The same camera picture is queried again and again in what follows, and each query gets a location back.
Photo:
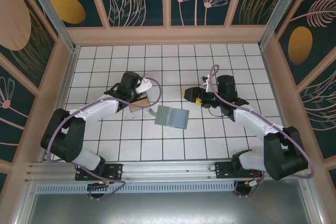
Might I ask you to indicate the green card holder wallet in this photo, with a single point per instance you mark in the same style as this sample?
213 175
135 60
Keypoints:
168 116

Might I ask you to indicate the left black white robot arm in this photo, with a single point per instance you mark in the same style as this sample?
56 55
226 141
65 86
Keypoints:
97 110

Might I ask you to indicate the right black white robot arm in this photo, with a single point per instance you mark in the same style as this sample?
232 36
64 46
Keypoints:
252 124

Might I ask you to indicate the grey metal sheet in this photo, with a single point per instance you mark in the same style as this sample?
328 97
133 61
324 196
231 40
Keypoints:
168 208

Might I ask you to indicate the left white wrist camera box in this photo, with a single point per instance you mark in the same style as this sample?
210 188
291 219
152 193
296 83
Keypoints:
144 85

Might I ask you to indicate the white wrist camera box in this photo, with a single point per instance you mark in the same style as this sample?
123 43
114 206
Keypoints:
208 85
144 85

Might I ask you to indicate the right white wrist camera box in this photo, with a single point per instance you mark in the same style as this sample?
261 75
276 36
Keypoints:
208 85

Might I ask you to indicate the aluminium table edge rail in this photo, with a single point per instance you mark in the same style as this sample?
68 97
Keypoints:
67 77
271 77

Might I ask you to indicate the aluminium mounting rail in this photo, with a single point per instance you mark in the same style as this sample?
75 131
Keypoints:
168 169

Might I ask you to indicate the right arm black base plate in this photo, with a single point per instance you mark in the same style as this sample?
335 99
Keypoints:
223 171

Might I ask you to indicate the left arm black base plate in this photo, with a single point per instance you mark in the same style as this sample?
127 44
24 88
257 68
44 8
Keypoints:
115 171

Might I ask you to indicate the aluminium frame post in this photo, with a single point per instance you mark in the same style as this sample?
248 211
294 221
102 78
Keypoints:
52 14
283 6

